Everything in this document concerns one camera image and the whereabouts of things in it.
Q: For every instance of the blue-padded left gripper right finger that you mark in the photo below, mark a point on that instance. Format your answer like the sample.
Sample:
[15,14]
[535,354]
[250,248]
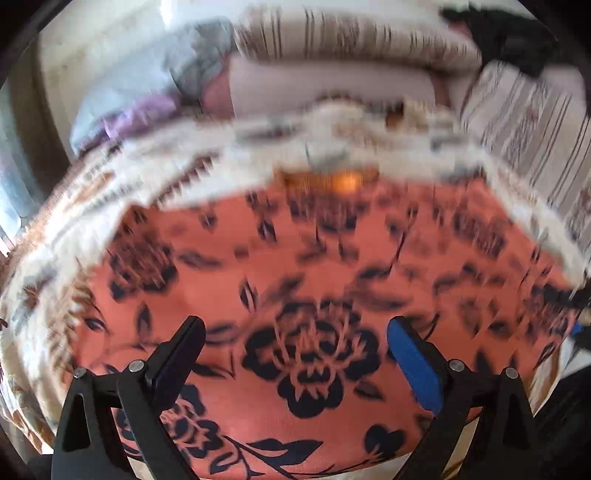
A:
[503,445]

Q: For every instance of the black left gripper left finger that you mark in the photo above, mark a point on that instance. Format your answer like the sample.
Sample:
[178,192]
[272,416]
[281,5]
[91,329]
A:
[88,445]

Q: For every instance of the orange black floral garment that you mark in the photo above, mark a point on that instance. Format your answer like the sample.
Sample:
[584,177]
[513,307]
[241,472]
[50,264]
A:
[296,290]

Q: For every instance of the black clothing pile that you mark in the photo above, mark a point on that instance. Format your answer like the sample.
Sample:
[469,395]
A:
[522,42]

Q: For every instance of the cream leaf-pattern plush blanket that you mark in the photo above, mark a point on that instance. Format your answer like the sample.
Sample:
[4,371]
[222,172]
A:
[45,277]

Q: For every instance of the striped floral pillow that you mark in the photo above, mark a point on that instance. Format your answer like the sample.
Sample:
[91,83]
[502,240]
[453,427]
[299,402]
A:
[542,133]
[274,34]

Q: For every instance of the lilac patterned cloth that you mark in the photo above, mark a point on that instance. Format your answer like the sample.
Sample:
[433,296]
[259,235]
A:
[140,115]

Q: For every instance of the light blue pillow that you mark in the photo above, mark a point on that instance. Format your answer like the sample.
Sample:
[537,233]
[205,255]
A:
[152,70]

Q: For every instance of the grey cloth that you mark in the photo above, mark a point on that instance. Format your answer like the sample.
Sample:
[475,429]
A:
[197,54]

